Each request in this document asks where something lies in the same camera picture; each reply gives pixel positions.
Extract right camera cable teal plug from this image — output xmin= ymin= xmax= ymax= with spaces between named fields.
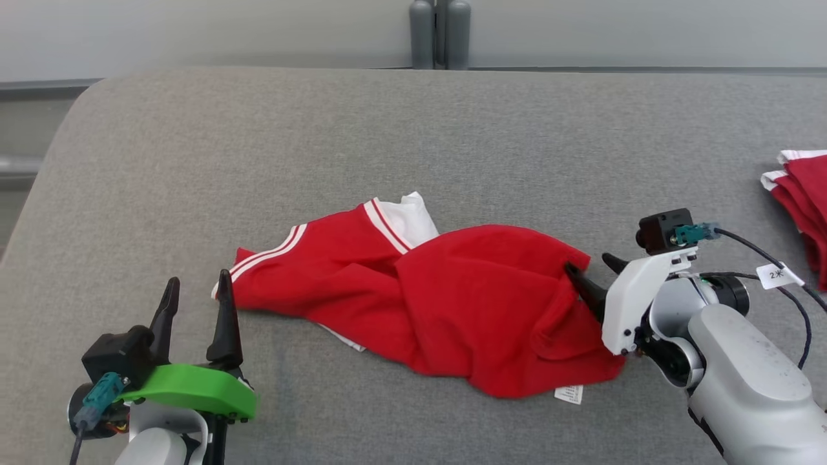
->
xmin=675 ymin=222 xmax=827 ymax=370

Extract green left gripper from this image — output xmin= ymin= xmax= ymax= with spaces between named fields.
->
xmin=119 ymin=269 xmax=258 ymax=424

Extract red white t-shirt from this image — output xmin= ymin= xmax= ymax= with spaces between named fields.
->
xmin=211 ymin=191 xmax=627 ymax=406

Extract left camera cable teal plug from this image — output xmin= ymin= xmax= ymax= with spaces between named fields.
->
xmin=67 ymin=372 xmax=131 ymax=465

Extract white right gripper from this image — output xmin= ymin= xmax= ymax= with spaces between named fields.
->
xmin=564 ymin=248 xmax=699 ymax=357

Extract red shorts with white stripe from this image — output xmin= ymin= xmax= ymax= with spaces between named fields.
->
xmin=760 ymin=149 xmax=827 ymax=293

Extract camera cable teal plug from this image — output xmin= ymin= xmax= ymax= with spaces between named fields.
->
xmin=67 ymin=372 xmax=131 ymax=465
xmin=675 ymin=222 xmax=827 ymax=370

